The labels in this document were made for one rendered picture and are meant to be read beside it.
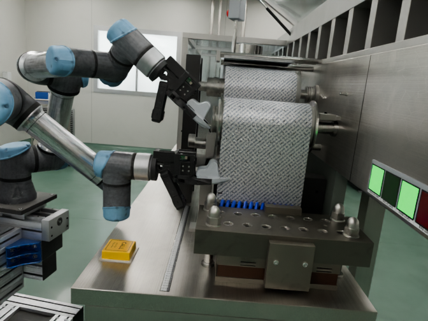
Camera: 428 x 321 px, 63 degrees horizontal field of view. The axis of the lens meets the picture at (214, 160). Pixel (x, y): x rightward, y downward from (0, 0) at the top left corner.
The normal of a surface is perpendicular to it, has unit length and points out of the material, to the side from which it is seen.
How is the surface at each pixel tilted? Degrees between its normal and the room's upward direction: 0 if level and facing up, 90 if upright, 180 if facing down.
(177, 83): 90
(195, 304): 90
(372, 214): 90
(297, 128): 90
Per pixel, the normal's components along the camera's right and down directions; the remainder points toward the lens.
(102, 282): 0.07, -0.97
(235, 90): -0.02, 0.25
